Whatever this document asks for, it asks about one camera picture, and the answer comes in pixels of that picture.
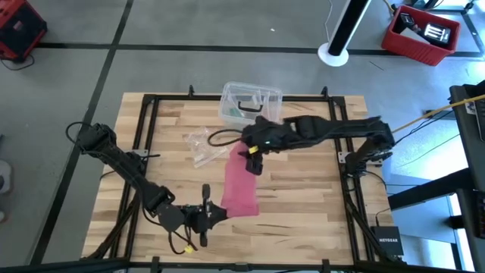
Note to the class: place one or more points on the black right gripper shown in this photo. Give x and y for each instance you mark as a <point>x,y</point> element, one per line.
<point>265,136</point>

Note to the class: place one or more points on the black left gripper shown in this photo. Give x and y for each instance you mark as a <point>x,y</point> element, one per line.
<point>197,220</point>

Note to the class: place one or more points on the pink elastic bandage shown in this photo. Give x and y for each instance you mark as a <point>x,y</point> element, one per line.
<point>240,189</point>

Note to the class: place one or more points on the clear plastic bag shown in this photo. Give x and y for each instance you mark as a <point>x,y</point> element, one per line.
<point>202,148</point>

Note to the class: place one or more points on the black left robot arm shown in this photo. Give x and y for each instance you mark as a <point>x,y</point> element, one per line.
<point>125,167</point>

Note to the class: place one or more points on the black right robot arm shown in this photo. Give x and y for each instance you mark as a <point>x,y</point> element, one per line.
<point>341,129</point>

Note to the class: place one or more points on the green item in box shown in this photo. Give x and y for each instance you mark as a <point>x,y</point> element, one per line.
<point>232,112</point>

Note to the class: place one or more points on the clear plastic storage box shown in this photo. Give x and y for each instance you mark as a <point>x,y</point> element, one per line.
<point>246,95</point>

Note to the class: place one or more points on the black Netgear router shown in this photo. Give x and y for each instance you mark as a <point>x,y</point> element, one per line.
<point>387,240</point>

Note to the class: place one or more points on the black pole white base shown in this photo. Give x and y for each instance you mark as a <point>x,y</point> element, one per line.
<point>346,26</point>

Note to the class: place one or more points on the red plastic crate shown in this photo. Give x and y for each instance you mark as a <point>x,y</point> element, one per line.
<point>417,51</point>

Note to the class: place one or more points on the person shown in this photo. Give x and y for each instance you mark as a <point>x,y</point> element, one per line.
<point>4,178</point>

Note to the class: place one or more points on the black desk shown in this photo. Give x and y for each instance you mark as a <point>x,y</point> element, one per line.
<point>464,151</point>

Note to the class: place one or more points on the small black device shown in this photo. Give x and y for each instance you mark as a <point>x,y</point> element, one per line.
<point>407,19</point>

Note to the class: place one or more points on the black silver device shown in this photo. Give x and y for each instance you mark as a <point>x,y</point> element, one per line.
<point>436,34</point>

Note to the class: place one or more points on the red black generator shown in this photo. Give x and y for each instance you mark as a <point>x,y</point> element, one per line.
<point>19,26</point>

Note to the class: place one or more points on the black table-level camera box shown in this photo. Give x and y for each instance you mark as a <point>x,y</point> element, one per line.
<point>242,267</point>

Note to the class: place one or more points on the black metal table frame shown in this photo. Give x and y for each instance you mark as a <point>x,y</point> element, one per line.
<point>146,113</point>

